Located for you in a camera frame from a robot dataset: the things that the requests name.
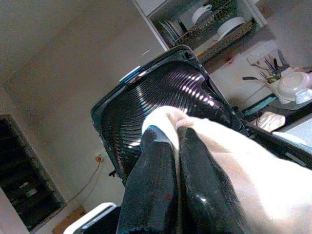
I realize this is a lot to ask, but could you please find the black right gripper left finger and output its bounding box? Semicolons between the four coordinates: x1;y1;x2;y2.
116;127;181;234

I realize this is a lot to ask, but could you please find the white washing machine body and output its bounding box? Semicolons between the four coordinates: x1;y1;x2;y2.
62;202;121;234

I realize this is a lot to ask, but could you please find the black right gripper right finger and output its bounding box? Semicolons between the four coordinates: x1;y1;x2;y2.
177;127;247;234

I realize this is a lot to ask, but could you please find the white bowl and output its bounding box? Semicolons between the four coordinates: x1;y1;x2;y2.
191;4;214;25

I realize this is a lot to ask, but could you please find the dark doorway shelf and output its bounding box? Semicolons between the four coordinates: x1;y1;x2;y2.
0;114;67;232

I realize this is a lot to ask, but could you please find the black washing machine lid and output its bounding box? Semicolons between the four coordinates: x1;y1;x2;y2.
90;44;247;186

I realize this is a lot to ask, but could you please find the orange power cable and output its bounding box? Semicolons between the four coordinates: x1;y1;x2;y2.
31;159;102;232

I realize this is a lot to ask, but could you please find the cardboard box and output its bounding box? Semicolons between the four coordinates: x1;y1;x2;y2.
52;205;86;234

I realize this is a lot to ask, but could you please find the wall dish rack shelf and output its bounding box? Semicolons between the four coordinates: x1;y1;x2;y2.
133;0;269;64

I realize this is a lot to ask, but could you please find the white cloth garment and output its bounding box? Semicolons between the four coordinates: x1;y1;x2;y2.
141;106;312;234

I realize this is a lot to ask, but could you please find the white plate stack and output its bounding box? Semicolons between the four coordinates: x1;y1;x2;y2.
215;16;247;41

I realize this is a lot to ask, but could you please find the white utensil holder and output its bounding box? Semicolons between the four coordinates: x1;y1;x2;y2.
242;50;291;98

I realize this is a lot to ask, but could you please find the white rice cooker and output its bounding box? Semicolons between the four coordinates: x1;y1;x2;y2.
276;71;312;105

